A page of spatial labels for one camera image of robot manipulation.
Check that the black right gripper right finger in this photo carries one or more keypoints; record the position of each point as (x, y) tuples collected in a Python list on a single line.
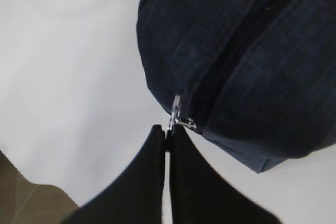
[(200, 195)]

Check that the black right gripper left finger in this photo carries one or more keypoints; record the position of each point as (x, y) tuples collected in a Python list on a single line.
[(136, 195)]

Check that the navy blue fabric lunch bag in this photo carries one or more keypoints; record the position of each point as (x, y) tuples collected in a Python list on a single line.
[(256, 77)]

